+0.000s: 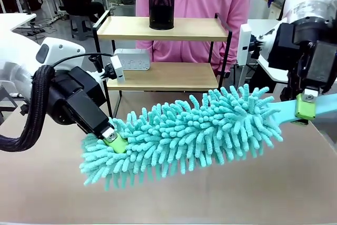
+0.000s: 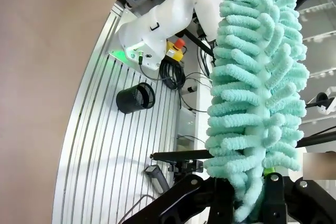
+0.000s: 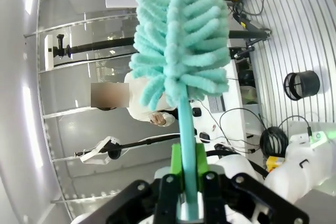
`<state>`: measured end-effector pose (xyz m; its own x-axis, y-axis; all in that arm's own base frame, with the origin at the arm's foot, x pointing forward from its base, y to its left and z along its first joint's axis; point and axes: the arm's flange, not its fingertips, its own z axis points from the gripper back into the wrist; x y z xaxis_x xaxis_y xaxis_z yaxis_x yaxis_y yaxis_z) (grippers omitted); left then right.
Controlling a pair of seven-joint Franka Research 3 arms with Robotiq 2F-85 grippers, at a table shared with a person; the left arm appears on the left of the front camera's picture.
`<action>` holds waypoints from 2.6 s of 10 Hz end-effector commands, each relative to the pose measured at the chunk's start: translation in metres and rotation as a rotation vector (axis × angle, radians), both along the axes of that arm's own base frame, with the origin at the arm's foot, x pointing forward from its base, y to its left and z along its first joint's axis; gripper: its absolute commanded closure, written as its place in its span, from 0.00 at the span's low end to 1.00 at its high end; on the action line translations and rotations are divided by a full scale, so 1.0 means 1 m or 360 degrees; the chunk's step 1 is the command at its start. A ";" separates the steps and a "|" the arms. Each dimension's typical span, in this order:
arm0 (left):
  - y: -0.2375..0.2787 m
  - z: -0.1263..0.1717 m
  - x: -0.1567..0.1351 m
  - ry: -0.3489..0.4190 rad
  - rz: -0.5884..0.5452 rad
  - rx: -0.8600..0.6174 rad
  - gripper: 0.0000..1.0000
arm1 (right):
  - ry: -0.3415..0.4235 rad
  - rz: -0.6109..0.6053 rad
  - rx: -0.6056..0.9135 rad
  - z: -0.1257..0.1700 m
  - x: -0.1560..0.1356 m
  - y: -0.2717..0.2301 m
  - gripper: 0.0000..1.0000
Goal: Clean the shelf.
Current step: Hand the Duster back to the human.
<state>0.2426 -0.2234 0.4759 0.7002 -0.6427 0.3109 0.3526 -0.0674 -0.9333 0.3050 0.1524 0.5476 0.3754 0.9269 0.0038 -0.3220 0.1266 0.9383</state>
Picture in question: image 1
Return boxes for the two-tier wood metal shelf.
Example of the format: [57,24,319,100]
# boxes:
[92,9,233,119]

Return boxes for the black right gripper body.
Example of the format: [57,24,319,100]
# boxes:
[286,40,337,96]

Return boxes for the black mesh pen cup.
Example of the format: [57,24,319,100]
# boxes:
[148,0,175,31]

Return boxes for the black braided cable sleeve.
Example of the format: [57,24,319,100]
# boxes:
[0,64,55,152]

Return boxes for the black left wrist mount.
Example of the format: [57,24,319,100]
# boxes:
[48,66,106,125]

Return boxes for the black right wrist mount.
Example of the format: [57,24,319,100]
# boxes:
[268,16,331,71]

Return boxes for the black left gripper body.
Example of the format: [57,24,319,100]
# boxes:
[65,89,115,140]

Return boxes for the white table with rounded corner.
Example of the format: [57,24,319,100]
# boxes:
[0,13,37,33]

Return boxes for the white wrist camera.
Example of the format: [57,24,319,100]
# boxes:
[104,55,125,84]
[237,23,251,65]

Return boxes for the grey plastic stool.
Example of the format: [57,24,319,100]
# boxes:
[69,14,95,41]

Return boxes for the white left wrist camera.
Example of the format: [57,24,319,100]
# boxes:
[104,55,125,84]

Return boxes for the black wrist mount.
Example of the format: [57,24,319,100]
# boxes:
[48,66,106,125]
[268,16,331,71]

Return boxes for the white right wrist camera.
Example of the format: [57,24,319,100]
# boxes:
[237,23,251,65]

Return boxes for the teal chenille duster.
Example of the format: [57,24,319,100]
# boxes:
[78,84,337,192]

